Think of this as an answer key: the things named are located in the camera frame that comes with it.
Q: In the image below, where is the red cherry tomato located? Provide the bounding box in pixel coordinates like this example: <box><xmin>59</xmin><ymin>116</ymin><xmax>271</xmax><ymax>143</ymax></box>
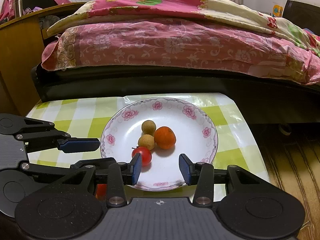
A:
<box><xmin>95</xmin><ymin>184</ymin><xmax>107</xmax><ymax>201</ymax></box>
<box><xmin>131</xmin><ymin>146</ymin><xmax>152</xmax><ymax>166</ymax></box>

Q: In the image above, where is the tan longan fruit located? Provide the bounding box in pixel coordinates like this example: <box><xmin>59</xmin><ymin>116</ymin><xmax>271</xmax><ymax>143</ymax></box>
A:
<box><xmin>138</xmin><ymin>134</ymin><xmax>155</xmax><ymax>151</ymax></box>
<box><xmin>142</xmin><ymin>120</ymin><xmax>156</xmax><ymax>136</ymax></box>

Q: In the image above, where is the white floral plate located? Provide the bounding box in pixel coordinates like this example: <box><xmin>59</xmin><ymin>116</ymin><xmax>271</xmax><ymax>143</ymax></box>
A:
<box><xmin>100</xmin><ymin>97</ymin><xmax>218</xmax><ymax>191</ymax></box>

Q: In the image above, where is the yellow cartoon box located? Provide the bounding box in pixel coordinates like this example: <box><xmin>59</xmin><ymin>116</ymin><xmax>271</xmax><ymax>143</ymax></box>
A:
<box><xmin>272</xmin><ymin>4</ymin><xmax>283</xmax><ymax>17</ymax></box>

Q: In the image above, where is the steel thermos bottle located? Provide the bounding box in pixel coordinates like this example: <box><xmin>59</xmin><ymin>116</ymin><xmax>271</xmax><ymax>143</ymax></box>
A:
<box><xmin>13</xmin><ymin>0</ymin><xmax>23</xmax><ymax>18</ymax></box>

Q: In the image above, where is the pink floral bed sheet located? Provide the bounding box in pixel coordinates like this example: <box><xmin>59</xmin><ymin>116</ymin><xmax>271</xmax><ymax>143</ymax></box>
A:
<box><xmin>42</xmin><ymin>18</ymin><xmax>319</xmax><ymax>85</ymax></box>

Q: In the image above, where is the wooden desk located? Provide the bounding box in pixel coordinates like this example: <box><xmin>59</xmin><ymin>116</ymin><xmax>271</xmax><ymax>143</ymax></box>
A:
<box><xmin>1</xmin><ymin>2</ymin><xmax>84</xmax><ymax>116</ymax></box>

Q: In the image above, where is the small orange mandarin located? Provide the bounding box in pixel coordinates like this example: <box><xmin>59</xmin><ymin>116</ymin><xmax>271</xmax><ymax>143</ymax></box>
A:
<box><xmin>154</xmin><ymin>126</ymin><xmax>176</xmax><ymax>150</ymax></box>

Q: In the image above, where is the colourful floral quilt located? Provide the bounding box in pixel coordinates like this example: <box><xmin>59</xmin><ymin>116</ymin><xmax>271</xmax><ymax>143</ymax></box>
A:
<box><xmin>47</xmin><ymin>0</ymin><xmax>319</xmax><ymax>55</ymax></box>

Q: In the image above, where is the dark wooden headboard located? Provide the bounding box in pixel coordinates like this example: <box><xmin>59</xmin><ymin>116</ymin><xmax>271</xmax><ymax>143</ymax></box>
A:
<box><xmin>283</xmin><ymin>0</ymin><xmax>320</xmax><ymax>36</ymax></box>

